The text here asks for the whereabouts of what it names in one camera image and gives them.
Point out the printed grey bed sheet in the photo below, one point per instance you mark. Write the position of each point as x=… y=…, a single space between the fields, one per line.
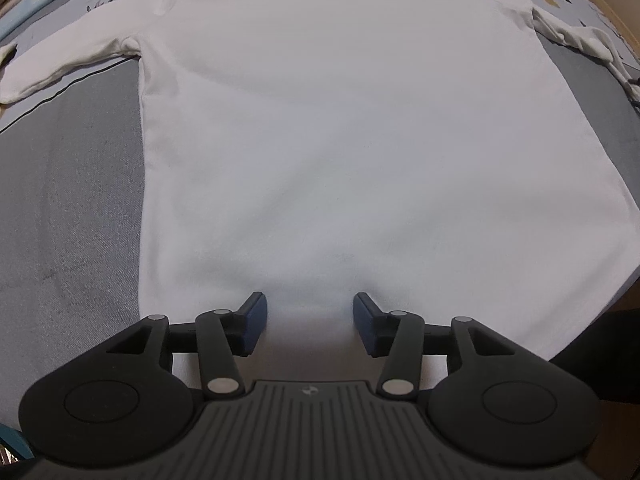
x=65 y=185

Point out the white long-sleeved shirt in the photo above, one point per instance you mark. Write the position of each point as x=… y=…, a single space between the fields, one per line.
x=325 y=135

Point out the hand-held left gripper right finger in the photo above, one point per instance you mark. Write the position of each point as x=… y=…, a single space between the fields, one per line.
x=365 y=325

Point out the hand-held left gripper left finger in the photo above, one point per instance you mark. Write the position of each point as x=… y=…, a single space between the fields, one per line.
x=252 y=325

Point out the teal object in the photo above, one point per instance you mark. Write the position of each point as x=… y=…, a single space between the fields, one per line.
x=12 y=452

